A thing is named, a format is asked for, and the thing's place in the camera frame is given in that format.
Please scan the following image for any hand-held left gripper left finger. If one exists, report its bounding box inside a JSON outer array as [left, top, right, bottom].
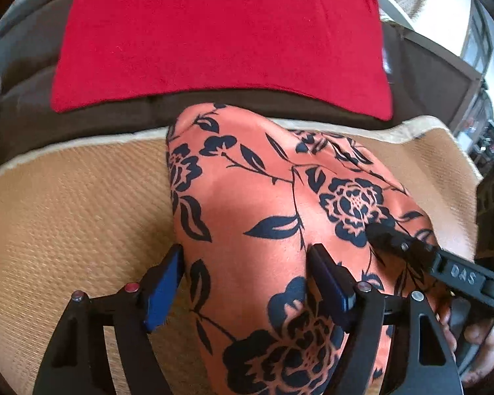
[[33, 244, 186, 395]]

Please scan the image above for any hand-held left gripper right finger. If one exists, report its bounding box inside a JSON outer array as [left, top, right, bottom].
[[308, 244, 466, 395]]

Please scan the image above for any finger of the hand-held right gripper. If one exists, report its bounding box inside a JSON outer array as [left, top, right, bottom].
[[366, 221, 441, 276]]

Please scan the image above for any orange floral shirt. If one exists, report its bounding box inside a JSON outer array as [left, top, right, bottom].
[[165, 102, 453, 395]]

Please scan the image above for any person's right hand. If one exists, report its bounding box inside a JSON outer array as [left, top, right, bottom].
[[463, 319, 494, 387]]

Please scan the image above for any woven bamboo mat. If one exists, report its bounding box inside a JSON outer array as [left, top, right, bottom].
[[0, 115, 484, 395]]

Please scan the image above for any brown leather sofa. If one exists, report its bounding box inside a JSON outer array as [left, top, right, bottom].
[[0, 0, 484, 173]]

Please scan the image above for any brown framed window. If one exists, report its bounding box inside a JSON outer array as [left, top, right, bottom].
[[457, 0, 494, 75]]

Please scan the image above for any red blanket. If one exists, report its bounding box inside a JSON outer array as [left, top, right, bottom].
[[50, 0, 394, 122]]

